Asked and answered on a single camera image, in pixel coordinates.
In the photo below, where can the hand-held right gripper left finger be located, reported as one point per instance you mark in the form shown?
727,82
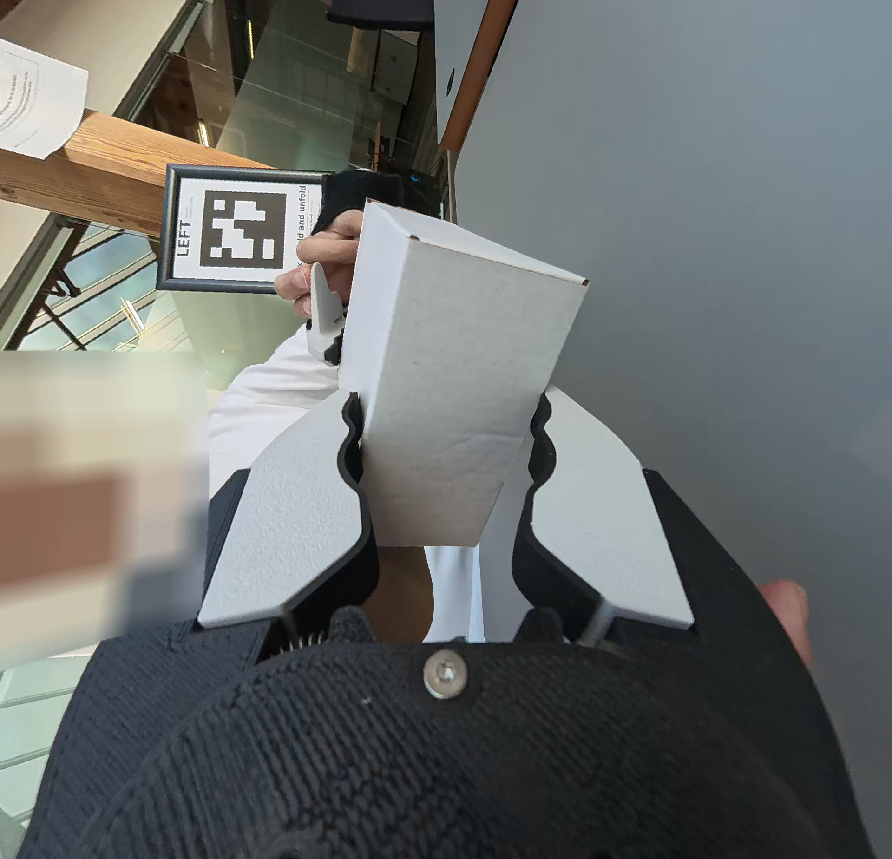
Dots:
279,524

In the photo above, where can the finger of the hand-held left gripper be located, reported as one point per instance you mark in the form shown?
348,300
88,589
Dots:
324,315

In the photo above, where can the wooden door frame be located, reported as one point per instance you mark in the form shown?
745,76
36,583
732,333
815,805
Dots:
484,57

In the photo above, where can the white paper sheet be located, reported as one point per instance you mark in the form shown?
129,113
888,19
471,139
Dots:
35,99

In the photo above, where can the wooden beam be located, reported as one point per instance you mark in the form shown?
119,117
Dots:
104,169

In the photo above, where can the white cardboard box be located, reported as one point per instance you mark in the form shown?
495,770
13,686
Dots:
453,357

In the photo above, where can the person's right hand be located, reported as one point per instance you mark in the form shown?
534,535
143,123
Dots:
787,615

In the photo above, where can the person's left hand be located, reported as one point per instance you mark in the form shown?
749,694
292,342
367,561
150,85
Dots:
327,249

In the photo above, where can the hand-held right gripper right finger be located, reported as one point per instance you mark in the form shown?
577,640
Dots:
606,524

